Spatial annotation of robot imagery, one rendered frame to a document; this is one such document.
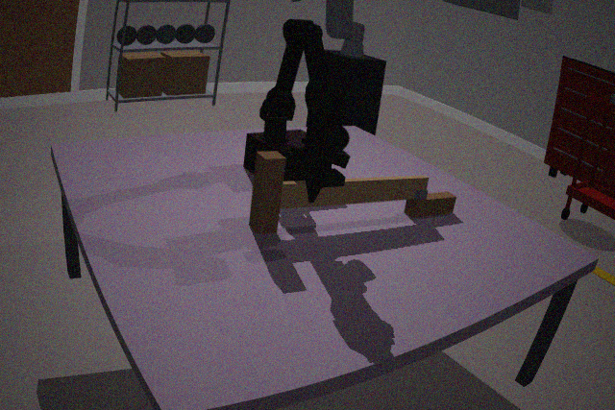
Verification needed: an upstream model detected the long wooden rail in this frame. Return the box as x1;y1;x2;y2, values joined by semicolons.
280;175;429;209

